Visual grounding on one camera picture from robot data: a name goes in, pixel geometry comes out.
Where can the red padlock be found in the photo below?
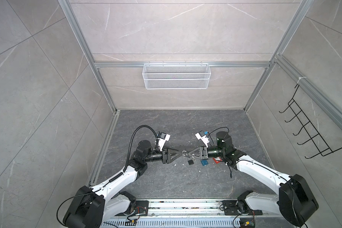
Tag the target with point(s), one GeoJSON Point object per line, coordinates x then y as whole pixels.
{"type": "Point", "coordinates": [217, 160]}

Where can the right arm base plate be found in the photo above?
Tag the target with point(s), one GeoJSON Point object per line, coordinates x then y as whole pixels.
{"type": "Point", "coordinates": [236, 207]}

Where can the aluminium front rail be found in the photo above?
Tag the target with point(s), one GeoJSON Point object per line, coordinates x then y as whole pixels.
{"type": "Point", "coordinates": [193, 213]}

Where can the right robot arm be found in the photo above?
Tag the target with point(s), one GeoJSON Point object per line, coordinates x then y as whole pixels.
{"type": "Point", "coordinates": [292, 197]}

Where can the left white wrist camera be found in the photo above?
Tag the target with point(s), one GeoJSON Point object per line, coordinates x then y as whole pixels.
{"type": "Point", "coordinates": [161, 139]}

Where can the blue padlock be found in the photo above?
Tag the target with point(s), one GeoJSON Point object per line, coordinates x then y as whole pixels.
{"type": "Point", "coordinates": [204, 162]}

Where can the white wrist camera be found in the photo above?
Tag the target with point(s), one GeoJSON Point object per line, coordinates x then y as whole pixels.
{"type": "Point", "coordinates": [204, 137]}
{"type": "Point", "coordinates": [161, 139]}

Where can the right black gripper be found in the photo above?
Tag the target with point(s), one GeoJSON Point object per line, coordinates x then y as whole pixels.
{"type": "Point", "coordinates": [204, 148]}

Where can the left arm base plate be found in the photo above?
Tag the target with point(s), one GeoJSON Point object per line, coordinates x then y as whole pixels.
{"type": "Point", "coordinates": [139, 207]}

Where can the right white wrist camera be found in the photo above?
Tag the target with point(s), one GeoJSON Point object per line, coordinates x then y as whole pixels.
{"type": "Point", "coordinates": [204, 137]}

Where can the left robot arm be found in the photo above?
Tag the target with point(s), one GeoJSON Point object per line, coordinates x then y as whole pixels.
{"type": "Point", "coordinates": [90, 207]}

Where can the black wire hook rack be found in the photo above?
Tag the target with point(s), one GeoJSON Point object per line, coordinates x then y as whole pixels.
{"type": "Point", "coordinates": [306, 125]}

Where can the white wire mesh basket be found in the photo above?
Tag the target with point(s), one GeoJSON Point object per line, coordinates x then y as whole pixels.
{"type": "Point", "coordinates": [176, 76]}

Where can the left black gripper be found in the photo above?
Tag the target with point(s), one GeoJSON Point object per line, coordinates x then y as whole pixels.
{"type": "Point", "coordinates": [166, 159]}

